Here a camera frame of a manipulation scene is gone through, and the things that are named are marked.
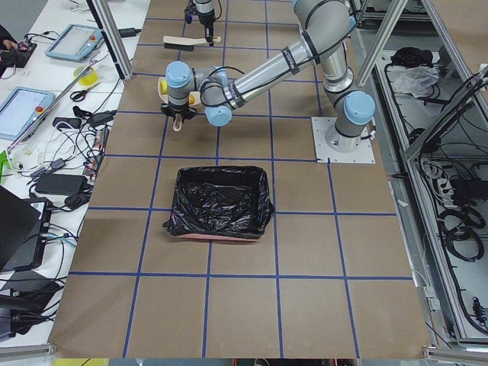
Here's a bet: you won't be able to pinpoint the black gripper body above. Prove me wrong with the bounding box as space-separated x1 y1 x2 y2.
161 102 197 121
184 0 216 26

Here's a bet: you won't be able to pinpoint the beige plastic dustpan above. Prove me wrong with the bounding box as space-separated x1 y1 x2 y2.
157 76 201 132

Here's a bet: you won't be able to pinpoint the yellow green sponge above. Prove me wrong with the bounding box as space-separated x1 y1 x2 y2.
159 79 168 95

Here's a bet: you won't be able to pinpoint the white hand brush black bristles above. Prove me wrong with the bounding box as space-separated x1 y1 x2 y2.
162 35 221 52

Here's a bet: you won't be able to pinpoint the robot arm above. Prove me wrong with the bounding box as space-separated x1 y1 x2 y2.
161 0 375 153
184 0 222 47

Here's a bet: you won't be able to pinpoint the black trash bag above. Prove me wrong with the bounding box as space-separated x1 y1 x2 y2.
162 165 275 241

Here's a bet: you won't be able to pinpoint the yellow tape roll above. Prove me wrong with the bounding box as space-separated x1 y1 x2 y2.
73 66 98 86

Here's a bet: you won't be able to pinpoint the black scissors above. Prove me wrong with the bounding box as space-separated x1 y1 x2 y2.
69 82 101 102

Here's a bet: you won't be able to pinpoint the blue teach pendant far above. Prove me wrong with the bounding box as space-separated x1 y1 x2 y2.
45 24 104 62

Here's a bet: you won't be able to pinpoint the blue teach pendant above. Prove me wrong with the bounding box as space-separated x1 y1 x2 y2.
1 87 55 140
45 24 104 62

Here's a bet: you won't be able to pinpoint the black power adapter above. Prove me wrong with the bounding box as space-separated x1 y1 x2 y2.
35 174 88 195

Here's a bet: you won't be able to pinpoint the blue teach pendant near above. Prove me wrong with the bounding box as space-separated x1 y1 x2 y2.
1 87 55 140

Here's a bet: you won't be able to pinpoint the black laptop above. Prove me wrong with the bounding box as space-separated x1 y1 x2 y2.
1 188 53 272

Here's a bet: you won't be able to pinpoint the black cloth bundle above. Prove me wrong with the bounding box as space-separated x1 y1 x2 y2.
390 47 433 68

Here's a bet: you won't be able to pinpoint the white crumpled cloth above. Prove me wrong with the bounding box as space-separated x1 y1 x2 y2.
392 66 439 98

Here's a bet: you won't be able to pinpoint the aluminium frame post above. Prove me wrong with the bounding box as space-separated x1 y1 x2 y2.
86 0 133 81

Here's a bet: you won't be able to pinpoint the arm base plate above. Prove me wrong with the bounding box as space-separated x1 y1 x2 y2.
311 117 375 165

